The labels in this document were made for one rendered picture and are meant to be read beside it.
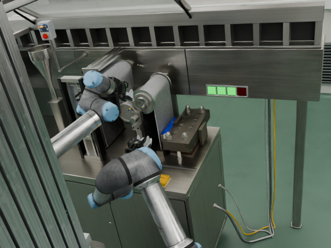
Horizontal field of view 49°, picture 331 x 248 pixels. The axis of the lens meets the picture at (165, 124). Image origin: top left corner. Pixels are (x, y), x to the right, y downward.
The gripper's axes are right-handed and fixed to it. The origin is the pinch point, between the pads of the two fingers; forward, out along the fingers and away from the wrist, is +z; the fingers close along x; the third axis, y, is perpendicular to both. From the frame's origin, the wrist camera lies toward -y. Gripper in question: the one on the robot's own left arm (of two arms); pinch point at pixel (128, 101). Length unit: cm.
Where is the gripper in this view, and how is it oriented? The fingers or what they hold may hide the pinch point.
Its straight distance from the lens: 186.7
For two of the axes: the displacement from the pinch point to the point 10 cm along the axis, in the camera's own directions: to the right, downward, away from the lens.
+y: 1.4, -9.8, 1.2
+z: 3.8, 1.7, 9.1
